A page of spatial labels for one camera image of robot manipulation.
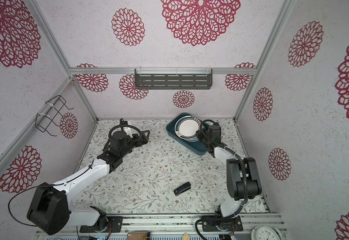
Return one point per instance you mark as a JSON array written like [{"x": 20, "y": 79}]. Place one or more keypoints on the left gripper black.
[{"x": 144, "y": 139}]

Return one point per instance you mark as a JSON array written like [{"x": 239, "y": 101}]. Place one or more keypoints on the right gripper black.
[{"x": 200, "y": 135}]

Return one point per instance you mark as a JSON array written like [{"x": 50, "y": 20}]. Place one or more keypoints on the green red rim plate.
[{"x": 186, "y": 127}]

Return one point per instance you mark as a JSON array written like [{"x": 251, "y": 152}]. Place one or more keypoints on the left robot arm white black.
[{"x": 49, "y": 209}]

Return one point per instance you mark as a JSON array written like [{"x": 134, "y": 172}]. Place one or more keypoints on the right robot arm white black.
[{"x": 242, "y": 177}]

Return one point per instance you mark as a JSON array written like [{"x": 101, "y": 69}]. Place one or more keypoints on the teal plastic bin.
[{"x": 196, "y": 147}]

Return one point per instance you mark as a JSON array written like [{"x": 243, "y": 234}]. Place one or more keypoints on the black stapler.
[{"x": 181, "y": 189}]

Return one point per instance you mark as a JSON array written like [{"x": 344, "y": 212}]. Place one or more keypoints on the white analog clock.
[{"x": 265, "y": 233}]

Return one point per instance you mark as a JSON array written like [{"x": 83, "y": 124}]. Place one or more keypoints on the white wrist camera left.
[{"x": 125, "y": 127}]

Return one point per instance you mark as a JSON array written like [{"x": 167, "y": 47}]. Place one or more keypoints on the grey wall shelf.
[{"x": 173, "y": 79}]

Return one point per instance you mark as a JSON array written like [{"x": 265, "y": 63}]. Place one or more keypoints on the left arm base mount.
[{"x": 104, "y": 223}]

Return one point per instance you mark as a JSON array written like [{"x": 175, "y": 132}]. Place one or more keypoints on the black wire wall rack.
[{"x": 44, "y": 120}]

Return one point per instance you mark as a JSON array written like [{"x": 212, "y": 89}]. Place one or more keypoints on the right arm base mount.
[{"x": 210, "y": 224}]

